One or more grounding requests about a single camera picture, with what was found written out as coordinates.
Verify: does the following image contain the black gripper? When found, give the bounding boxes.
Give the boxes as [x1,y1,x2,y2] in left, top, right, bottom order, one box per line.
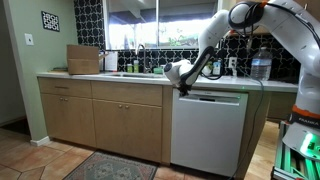
[178,82,194,99]

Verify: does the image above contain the white dishwasher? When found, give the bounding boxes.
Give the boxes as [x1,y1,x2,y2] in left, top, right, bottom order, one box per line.
[170,88,250,178]

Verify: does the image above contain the potted plant in white pot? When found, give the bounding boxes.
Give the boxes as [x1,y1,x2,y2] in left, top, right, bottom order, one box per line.
[201,60,214,77]

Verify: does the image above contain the bottle with blue white label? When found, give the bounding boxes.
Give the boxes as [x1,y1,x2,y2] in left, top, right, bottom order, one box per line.
[212,58,223,76]

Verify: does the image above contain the steel kitchen sink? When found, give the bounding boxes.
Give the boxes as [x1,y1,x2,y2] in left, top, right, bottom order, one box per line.
[102,71,166,79]

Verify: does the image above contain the chrome kitchen faucet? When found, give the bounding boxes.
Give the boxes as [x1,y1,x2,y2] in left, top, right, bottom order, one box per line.
[135,43,151,75]

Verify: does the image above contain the kitchen window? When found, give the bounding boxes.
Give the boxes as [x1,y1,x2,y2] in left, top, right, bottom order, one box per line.
[103,0,223,52]

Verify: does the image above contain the light wooden kitchen cabinet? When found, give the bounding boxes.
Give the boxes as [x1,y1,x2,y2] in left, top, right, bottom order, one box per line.
[37,77,174,165]

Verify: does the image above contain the white paper sheet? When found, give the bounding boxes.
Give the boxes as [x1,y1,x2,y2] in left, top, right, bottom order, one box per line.
[104,51,119,72]

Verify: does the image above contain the clear plastic water bottle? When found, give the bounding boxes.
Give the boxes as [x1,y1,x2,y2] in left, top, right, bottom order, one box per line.
[250,46,273,81]

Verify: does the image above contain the wooden cabinet end panel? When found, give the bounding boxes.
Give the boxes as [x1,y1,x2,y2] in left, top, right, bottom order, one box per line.
[234,90,272,180]

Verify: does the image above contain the patterned floor rug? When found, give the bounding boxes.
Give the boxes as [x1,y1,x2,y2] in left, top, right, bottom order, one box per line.
[63,151,159,180]

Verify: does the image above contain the brown cardboard box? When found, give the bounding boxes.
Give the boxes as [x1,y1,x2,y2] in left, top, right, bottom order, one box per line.
[66,44,110,76]

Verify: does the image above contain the wooden cabinet drawer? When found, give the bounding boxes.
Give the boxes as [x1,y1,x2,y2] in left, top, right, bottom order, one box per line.
[38,78,93,99]

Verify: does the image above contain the robot mounting stand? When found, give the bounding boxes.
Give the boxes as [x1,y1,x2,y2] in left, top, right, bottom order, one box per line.
[270,120,320,180]

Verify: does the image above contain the white wall outlet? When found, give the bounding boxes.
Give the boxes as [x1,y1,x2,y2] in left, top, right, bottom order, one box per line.
[228,56,239,70]

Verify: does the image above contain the black cable over countertop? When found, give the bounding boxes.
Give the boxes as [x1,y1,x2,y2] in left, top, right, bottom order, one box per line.
[229,66,265,180]

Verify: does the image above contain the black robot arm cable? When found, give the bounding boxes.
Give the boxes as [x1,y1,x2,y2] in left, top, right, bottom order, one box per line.
[228,1,320,49]

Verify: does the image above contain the black white patterned wall art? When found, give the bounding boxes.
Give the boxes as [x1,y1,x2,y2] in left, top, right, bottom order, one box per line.
[41,10,61,33]

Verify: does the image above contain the white light switch plate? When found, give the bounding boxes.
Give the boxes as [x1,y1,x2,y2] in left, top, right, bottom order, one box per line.
[24,32,35,47]

